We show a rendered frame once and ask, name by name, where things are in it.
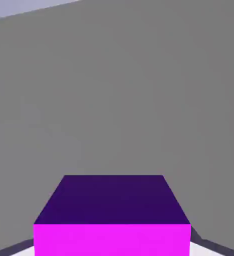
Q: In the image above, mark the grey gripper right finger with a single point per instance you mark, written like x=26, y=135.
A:
x=207, y=248

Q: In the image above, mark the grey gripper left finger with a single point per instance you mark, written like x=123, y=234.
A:
x=18, y=250

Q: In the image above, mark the small magenta cube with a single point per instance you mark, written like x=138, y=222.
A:
x=111, y=220

